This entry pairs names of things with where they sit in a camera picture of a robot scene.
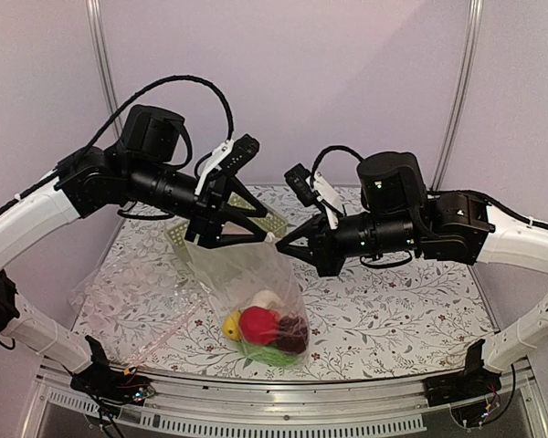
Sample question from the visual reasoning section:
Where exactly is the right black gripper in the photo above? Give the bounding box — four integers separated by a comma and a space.
276, 208, 419, 276

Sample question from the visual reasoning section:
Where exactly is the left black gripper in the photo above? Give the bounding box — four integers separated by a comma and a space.
126, 156, 269, 249

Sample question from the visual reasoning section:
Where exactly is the white toy garlic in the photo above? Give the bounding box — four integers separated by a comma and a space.
251, 289, 284, 309

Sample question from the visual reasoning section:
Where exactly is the clear zip top bag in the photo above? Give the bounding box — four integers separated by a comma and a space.
185, 232, 310, 368

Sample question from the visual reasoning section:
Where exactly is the dark red toy fruit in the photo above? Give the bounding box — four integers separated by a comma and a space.
275, 315, 309, 355

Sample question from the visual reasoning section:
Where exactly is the red toy apple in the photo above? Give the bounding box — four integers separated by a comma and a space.
238, 307, 278, 345

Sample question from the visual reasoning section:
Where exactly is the yellow toy mango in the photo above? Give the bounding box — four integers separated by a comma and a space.
222, 310, 241, 341

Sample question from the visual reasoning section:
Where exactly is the green toy bitter gourd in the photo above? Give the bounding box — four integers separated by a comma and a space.
237, 340, 302, 368

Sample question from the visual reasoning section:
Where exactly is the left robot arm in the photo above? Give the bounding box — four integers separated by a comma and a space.
0, 105, 267, 396

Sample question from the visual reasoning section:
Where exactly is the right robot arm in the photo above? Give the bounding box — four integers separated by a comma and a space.
277, 151, 548, 398

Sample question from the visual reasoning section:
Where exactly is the left clear dotted bag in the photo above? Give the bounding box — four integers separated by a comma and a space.
68, 249, 205, 368

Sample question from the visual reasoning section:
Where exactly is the green perforated plastic basket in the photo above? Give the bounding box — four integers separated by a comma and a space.
165, 193, 289, 251

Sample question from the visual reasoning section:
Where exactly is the floral table mat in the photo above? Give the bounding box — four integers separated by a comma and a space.
103, 206, 496, 381

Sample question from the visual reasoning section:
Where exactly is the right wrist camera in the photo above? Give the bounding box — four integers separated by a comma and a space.
283, 162, 348, 229

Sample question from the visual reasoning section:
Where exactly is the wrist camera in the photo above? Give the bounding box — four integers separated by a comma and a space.
283, 162, 348, 229
195, 134, 260, 196

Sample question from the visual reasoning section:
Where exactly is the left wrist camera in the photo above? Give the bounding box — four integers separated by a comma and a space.
195, 134, 260, 196

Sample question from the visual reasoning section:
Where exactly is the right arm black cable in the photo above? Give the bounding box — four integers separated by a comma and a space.
311, 144, 366, 183

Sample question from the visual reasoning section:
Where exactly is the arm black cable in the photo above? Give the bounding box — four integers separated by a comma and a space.
77, 75, 237, 156
311, 144, 366, 183

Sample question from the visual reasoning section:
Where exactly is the front aluminium rail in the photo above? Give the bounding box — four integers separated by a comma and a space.
20, 360, 548, 437

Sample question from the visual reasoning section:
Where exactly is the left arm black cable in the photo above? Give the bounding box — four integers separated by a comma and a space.
77, 75, 237, 156

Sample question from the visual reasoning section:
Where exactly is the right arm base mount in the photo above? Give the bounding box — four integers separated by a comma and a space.
423, 339, 503, 429

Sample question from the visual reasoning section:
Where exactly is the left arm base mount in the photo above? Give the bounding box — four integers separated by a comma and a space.
70, 336, 155, 405

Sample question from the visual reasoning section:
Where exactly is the left aluminium frame post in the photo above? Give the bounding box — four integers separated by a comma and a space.
86, 0, 119, 114

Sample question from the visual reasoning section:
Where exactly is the aluminium frame post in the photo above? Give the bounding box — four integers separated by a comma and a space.
86, 0, 119, 114
430, 0, 483, 191

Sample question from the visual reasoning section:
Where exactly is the right aluminium frame post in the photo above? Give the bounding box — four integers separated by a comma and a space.
430, 0, 483, 191

